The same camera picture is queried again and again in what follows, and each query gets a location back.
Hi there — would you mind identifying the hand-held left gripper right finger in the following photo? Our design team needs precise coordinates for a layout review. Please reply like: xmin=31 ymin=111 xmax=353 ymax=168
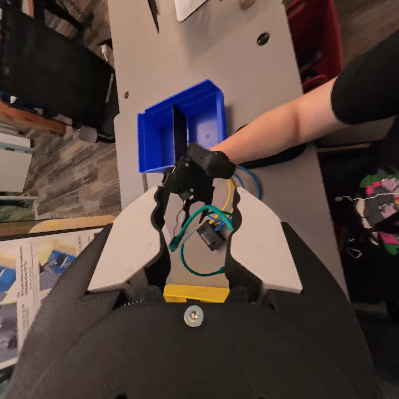
xmin=225 ymin=187 xmax=303 ymax=294

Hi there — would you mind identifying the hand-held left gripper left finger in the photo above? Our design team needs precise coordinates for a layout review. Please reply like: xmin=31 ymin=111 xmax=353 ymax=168
xmin=88 ymin=186 xmax=171 ymax=293

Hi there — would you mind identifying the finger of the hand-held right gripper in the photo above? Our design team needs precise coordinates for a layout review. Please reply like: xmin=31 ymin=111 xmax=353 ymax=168
xmin=184 ymin=215 xmax=207 ymax=247
xmin=170 ymin=199 xmax=189 ymax=247

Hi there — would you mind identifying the black network switch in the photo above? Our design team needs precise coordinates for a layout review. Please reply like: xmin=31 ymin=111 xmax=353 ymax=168
xmin=196 ymin=220 xmax=225 ymax=251

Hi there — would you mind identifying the green ethernet cable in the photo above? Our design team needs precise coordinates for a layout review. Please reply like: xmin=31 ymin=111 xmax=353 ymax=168
xmin=168 ymin=204 xmax=234 ymax=277

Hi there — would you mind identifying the yellow ethernet cable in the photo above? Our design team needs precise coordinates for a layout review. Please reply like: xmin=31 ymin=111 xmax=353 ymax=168
xmin=209 ymin=178 xmax=236 ymax=225

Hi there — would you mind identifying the yellow plastic bin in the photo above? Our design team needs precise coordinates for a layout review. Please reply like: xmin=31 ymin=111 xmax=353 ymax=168
xmin=164 ymin=284 xmax=230 ymax=303

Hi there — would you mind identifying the blue ethernet cable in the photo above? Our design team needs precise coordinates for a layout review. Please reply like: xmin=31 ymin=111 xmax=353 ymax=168
xmin=215 ymin=165 xmax=261 ymax=232

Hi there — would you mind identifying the black divider plate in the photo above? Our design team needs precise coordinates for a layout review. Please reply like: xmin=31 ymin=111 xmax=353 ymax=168
xmin=172 ymin=104 xmax=188 ymax=166

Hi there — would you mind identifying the blue plastic bin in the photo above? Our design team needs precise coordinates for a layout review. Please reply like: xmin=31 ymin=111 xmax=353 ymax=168
xmin=137 ymin=79 xmax=227 ymax=174

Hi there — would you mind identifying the printed instruction poster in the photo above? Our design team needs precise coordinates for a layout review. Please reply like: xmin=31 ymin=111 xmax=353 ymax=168
xmin=0 ymin=229 xmax=103 ymax=368

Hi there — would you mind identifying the black mesh wrist rest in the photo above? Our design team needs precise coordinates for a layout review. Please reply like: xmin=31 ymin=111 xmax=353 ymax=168
xmin=234 ymin=123 xmax=307 ymax=169

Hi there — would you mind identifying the wooden ceiling beam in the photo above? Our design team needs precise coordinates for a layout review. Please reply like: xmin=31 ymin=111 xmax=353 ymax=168
xmin=0 ymin=101 xmax=67 ymax=136

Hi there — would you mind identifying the black office chair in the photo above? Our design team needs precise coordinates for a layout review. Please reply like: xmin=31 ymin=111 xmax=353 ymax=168
xmin=0 ymin=0 xmax=116 ymax=144

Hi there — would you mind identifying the dark red plastic crate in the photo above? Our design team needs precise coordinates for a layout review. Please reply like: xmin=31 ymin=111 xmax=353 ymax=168
xmin=285 ymin=0 xmax=343 ymax=94

